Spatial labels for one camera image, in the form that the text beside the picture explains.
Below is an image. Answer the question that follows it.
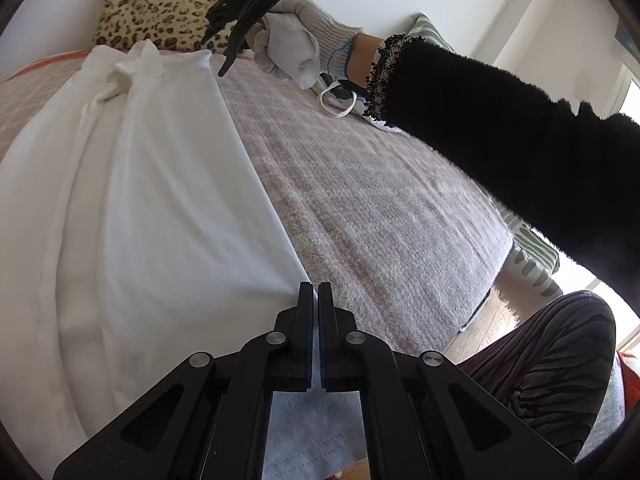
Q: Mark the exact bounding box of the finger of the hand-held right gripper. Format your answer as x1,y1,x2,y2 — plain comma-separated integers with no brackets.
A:
218,0,282,78
202,0,262,46

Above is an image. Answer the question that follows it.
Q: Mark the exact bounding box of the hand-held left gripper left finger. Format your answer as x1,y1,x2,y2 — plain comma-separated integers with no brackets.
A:
52,281,317,480

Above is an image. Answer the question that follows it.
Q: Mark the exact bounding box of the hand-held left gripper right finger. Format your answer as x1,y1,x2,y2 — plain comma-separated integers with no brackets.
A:
318,281,583,480

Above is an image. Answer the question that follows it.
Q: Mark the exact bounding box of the white t-shirt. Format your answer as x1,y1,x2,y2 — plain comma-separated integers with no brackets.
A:
0,42,311,461

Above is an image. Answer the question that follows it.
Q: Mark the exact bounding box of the person's right forearm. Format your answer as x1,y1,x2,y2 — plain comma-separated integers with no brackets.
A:
345,34,640,321

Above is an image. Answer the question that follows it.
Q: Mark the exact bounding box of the person's right hand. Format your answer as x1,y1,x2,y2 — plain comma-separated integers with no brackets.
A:
252,0,363,91

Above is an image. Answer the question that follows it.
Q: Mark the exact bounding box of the leopard print cushion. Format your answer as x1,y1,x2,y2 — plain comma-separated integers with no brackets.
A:
92,0,278,56

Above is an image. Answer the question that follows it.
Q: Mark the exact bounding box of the beige plaid blanket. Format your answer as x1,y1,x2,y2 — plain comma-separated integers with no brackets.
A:
0,55,516,356

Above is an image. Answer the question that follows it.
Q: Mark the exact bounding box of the cream cloth bag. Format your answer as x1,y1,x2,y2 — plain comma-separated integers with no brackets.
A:
317,72,401,133

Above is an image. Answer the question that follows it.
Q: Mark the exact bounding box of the green striped white pillow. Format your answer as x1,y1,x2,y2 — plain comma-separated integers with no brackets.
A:
407,12,563,301

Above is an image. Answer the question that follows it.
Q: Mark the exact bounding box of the person's striped trouser leg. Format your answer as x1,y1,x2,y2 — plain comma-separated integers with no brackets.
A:
457,290,618,463

